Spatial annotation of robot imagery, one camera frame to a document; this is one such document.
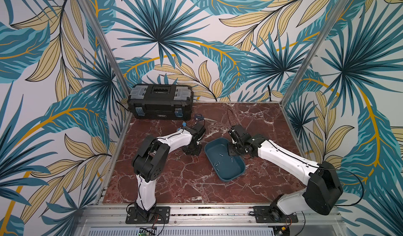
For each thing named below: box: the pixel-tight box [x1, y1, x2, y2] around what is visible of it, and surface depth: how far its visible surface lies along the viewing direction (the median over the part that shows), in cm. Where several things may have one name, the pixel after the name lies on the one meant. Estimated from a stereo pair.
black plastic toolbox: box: [126, 82, 194, 121], surface depth 101 cm
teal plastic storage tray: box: [204, 137, 247, 182], surface depth 91 cm
